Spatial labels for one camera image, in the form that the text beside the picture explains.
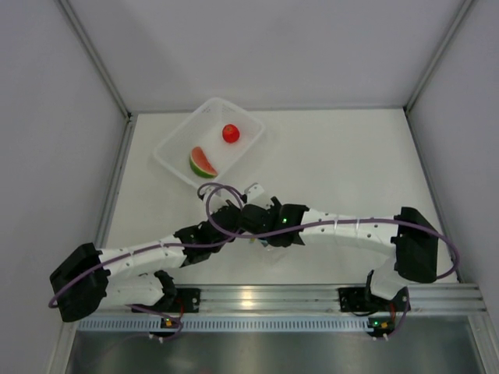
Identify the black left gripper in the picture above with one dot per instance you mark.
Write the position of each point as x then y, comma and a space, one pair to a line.
229, 203

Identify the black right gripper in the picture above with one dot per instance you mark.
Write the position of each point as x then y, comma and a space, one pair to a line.
275, 204

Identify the clear zip top bag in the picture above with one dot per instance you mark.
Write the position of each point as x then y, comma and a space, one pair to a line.
268, 254

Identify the fake watermelon slice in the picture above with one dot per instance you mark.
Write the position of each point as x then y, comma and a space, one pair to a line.
200, 164

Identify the fake red tomato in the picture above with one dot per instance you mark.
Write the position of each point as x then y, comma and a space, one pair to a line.
230, 133

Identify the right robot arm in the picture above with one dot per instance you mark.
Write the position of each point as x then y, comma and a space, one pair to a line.
406, 240

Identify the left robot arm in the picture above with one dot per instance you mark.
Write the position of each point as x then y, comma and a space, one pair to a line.
91, 278

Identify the white perforated plastic basket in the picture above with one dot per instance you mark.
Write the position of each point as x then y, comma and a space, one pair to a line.
203, 128

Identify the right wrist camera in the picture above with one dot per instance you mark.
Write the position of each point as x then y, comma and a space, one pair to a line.
256, 195

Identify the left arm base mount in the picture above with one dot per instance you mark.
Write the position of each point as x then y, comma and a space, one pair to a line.
181, 300

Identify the white slotted cable duct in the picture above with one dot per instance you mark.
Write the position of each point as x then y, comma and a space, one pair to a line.
156, 324

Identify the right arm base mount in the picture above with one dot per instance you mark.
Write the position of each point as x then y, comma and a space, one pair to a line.
359, 300

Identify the aluminium mounting rail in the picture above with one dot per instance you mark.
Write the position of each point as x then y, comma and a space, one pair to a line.
322, 299

